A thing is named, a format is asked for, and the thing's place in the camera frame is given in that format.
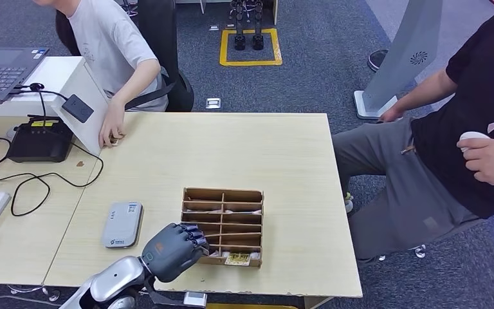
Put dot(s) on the black-top person's right hand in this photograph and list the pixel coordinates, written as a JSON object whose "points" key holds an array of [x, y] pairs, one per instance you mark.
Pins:
{"points": [[392, 115]]}

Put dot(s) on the white laptop stand box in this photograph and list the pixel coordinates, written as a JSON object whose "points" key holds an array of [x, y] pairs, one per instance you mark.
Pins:
{"points": [[59, 71]]}

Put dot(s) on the grey kiosk stand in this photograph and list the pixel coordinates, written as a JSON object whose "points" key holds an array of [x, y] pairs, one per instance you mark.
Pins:
{"points": [[404, 55]]}

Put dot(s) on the person in black top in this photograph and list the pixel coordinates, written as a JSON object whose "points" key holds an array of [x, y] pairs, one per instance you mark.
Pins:
{"points": [[464, 106]]}

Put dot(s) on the white card in organizer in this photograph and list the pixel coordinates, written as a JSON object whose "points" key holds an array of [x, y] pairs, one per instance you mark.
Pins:
{"points": [[242, 211]]}

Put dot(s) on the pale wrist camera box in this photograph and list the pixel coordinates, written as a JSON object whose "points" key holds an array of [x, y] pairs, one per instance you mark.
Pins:
{"points": [[195, 299]]}

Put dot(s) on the person at laptop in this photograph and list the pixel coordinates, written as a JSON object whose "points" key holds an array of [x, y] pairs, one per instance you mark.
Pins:
{"points": [[110, 42]]}

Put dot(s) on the dark grey laptop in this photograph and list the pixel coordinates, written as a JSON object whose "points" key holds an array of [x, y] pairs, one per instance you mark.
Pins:
{"points": [[0, 72]]}

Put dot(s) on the black robot leg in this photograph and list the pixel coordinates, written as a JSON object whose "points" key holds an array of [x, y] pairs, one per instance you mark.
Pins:
{"points": [[257, 42], [239, 42]]}

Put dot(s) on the white handheld device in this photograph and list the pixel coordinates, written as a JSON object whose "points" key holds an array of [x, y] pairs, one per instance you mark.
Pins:
{"points": [[473, 135]]}

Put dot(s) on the brown wooden card organizer box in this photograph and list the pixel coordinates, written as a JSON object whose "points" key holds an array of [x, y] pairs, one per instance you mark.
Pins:
{"points": [[238, 207]]}

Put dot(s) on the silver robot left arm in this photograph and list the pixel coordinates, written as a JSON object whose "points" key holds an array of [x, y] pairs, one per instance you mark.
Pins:
{"points": [[115, 279]]}

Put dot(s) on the yellow printed key card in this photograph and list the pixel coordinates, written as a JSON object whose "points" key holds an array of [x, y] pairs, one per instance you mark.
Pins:
{"points": [[237, 259]]}

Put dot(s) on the grey card reader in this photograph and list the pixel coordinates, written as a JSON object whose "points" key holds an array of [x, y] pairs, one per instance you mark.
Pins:
{"points": [[122, 226]]}

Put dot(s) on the laptop person's left hand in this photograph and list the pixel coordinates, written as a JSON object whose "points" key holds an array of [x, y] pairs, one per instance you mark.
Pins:
{"points": [[112, 126]]}

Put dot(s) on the stack of printed cards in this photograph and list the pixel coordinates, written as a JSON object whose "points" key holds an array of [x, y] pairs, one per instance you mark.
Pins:
{"points": [[117, 138]]}

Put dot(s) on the black office chair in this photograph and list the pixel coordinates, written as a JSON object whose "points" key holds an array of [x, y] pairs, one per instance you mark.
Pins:
{"points": [[157, 25]]}

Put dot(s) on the yellow floor tape square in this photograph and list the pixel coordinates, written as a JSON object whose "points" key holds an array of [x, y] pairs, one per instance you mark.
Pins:
{"points": [[251, 62]]}

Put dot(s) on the black shoe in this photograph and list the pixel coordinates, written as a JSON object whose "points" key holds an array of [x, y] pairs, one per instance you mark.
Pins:
{"points": [[377, 59]]}

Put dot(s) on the silver floor socket plate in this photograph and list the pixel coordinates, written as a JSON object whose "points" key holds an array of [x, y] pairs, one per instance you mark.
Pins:
{"points": [[213, 102]]}

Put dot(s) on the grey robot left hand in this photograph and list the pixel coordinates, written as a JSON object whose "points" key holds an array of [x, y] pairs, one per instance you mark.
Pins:
{"points": [[172, 253]]}

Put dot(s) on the black device with yellow label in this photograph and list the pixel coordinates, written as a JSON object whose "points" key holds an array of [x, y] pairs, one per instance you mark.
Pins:
{"points": [[40, 144]]}

